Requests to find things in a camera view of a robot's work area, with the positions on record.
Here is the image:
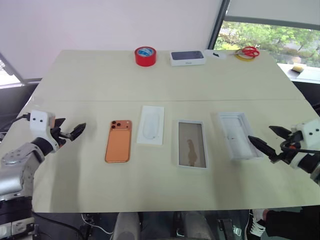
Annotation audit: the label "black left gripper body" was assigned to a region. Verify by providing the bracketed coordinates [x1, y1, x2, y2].
[49, 126, 74, 149]

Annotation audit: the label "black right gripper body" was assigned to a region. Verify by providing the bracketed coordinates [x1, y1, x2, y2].
[270, 131, 304, 165]

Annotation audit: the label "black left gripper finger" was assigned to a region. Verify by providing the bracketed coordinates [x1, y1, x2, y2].
[54, 117, 67, 129]
[69, 122, 87, 141]

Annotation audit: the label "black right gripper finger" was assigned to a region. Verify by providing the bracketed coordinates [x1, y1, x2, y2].
[247, 135, 278, 161]
[268, 125, 293, 140]

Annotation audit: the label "white phone box base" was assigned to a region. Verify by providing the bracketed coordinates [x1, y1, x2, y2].
[216, 111, 265, 161]

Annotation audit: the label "white phone box lid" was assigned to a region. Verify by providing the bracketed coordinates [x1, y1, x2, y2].
[176, 119, 210, 169]

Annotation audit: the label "closed white phone box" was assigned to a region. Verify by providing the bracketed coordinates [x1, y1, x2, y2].
[170, 50, 207, 68]

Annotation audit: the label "orange smartphone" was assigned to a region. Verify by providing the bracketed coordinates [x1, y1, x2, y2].
[104, 119, 133, 164]

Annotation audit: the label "black and white sneaker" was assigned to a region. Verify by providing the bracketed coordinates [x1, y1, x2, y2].
[246, 208, 268, 240]

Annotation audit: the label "person's dark trouser leg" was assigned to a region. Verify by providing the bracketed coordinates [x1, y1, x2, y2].
[263, 206, 320, 240]

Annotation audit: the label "yellow tape roll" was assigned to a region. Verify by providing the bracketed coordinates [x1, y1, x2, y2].
[234, 53, 256, 62]

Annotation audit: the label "red scissors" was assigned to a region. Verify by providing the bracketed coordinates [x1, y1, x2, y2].
[234, 45, 261, 59]

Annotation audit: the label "red tape roll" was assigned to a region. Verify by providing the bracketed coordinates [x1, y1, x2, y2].
[134, 45, 157, 67]

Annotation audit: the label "white power strip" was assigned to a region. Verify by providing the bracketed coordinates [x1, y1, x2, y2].
[0, 216, 36, 237]

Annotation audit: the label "grey rounded shape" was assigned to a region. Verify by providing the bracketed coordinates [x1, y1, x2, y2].
[112, 211, 141, 240]
[183, 211, 215, 240]

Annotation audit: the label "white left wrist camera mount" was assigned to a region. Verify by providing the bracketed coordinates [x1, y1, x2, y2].
[29, 110, 60, 153]

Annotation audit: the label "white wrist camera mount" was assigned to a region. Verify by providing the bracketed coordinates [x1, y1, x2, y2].
[289, 119, 320, 169]
[29, 110, 60, 153]

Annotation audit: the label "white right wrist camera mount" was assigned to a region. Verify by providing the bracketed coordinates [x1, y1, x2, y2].
[289, 119, 320, 169]

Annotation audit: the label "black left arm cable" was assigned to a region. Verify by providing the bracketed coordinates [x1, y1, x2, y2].
[14, 113, 32, 126]

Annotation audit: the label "white cardboard cable insert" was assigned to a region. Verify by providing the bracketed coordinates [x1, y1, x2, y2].
[136, 105, 166, 147]

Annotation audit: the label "black floor cable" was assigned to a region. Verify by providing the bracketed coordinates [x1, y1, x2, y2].
[34, 211, 85, 237]

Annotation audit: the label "dark window frame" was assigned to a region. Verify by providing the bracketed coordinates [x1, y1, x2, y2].
[206, 0, 231, 51]

